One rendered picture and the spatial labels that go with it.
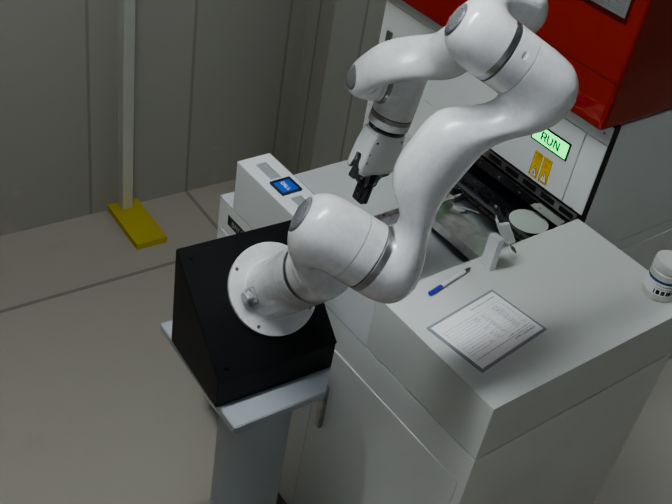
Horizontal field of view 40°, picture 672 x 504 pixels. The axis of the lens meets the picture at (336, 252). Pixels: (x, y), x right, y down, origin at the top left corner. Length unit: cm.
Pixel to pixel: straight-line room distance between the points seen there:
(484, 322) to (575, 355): 19
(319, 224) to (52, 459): 156
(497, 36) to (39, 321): 218
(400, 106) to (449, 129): 41
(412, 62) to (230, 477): 103
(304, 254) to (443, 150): 28
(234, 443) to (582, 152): 104
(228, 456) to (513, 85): 112
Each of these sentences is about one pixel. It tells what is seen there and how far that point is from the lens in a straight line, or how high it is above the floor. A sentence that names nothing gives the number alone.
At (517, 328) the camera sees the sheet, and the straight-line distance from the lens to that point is 194.
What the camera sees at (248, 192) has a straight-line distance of 225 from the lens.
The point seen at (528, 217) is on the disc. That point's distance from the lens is 239.
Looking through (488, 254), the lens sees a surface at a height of 100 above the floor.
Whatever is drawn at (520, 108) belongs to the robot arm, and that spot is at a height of 156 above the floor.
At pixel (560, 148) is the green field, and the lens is 231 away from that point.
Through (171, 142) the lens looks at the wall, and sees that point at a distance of 364.
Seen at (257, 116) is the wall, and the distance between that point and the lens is 378.
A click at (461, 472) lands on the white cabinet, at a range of 192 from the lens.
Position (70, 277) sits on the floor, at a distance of 338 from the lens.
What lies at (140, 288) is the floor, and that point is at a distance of 333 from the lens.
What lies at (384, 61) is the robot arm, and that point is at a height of 144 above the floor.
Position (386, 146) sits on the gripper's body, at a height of 124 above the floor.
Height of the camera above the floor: 220
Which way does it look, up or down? 38 degrees down
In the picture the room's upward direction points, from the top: 11 degrees clockwise
